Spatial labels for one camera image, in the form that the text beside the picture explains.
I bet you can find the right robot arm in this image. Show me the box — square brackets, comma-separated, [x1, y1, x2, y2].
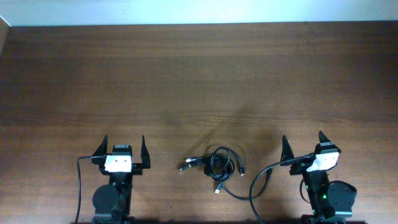
[280, 131, 357, 224]

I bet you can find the black usb cable bundle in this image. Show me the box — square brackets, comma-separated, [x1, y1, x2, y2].
[178, 146, 274, 201]

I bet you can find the left camera cable black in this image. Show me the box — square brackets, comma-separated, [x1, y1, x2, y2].
[74, 156, 105, 224]

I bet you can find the camera cable black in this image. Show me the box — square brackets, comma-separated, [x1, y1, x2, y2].
[249, 154, 315, 224]
[74, 156, 105, 224]

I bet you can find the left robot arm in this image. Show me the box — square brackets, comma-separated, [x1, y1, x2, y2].
[91, 136, 150, 224]

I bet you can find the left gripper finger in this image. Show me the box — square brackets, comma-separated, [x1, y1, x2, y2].
[93, 134, 108, 157]
[141, 136, 150, 169]

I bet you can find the right camera cable black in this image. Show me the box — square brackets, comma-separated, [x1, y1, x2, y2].
[249, 154, 315, 224]

